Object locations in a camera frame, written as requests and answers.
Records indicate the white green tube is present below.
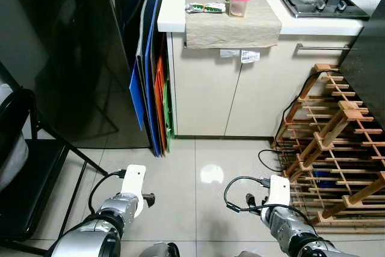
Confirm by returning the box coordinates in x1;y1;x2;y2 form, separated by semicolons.
185;2;227;16

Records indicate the dark grey fridge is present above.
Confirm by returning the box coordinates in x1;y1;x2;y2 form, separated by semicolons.
340;0;385;126

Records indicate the grey left robot foot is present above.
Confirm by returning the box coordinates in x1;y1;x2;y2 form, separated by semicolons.
138;242;180;257

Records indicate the green board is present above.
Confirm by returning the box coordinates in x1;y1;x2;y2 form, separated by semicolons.
162;79;176;153

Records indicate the black tripod stand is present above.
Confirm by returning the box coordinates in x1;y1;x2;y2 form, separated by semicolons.
35;117;110;235

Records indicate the orange board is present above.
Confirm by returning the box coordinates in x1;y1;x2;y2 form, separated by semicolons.
153;52;171;155

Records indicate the blue board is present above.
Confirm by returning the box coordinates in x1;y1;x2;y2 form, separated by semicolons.
129;0;164;157

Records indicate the wooden slatted rack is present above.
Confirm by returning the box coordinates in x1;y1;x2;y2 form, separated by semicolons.
274;63;385;234

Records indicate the white kitchen counter cabinet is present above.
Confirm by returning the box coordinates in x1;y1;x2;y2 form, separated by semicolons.
158;0;385;139

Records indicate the black office chair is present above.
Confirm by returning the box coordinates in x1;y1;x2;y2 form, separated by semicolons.
0;85;70;247

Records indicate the white printed price tag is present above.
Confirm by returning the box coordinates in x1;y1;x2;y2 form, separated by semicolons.
241;49;261;64

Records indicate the plain white tag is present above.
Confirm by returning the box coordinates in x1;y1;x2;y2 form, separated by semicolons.
220;48;242;60

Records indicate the beige cloth mat with tags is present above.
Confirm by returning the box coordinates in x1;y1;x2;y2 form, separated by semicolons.
183;0;283;49

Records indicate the grey board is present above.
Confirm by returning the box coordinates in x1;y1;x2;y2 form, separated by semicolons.
137;0;159;66

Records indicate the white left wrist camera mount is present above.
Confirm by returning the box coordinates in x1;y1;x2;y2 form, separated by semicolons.
123;164;149;217

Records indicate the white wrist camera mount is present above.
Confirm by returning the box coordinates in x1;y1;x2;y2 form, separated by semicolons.
265;175;292;210
123;164;149;217

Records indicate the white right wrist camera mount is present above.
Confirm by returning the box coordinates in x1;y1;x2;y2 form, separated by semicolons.
265;175;292;210

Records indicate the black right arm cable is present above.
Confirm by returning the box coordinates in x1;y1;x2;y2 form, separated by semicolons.
224;176;315;235

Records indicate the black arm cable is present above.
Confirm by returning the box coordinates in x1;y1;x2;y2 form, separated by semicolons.
224;176;315;235
89;169;128;217

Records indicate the thin black floor cable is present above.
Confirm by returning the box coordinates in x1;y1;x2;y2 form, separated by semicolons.
259;73;321;174

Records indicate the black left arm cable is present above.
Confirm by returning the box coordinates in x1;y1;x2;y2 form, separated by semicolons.
89;169;128;217

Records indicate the silver cabinet handle bar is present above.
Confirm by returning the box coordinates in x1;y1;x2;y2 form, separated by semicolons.
295;43;356;52

